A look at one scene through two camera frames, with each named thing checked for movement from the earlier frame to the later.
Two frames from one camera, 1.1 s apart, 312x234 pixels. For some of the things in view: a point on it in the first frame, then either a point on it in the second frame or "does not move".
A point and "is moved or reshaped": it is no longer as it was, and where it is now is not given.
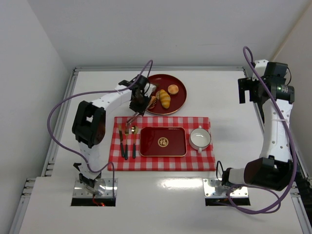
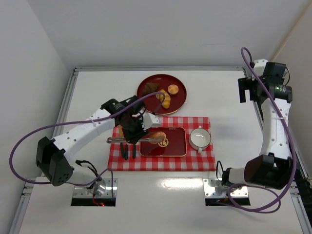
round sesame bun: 153,102 → 156,134
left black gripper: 137,107 → 131,137
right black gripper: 243,90 does not move
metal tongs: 138,115 is moved or reshaped
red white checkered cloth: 125,150 does not move
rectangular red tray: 163,141 does not move
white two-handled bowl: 200,138 does not move
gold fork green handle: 126,146 does not move
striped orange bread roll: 165,99 does not move
